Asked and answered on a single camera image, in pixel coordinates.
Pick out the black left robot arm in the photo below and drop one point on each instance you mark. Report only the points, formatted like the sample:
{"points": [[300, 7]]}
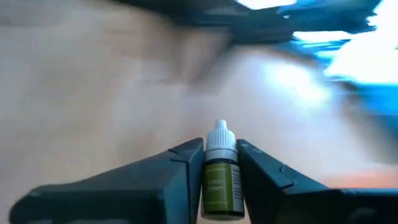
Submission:
{"points": [[248, 25]]}

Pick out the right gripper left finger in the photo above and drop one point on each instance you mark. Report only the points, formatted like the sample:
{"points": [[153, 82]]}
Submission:
{"points": [[140, 193]]}

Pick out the grass green food coloring bottle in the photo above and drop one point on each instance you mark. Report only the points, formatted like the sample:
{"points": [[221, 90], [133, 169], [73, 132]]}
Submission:
{"points": [[220, 186]]}

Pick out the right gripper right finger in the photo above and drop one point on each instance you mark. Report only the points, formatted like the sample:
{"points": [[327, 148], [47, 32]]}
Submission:
{"points": [[295, 202]]}

